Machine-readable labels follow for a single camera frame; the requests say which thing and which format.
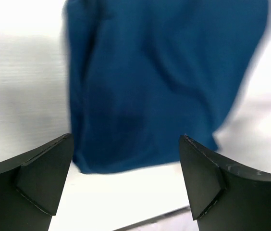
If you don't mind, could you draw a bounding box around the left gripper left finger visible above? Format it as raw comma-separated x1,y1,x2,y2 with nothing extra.
0,134,74,231

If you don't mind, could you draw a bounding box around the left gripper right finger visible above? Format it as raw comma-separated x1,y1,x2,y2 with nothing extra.
179,136,271,231

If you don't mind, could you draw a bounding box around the blue printed t shirt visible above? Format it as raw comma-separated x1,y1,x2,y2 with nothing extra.
65,0,270,174

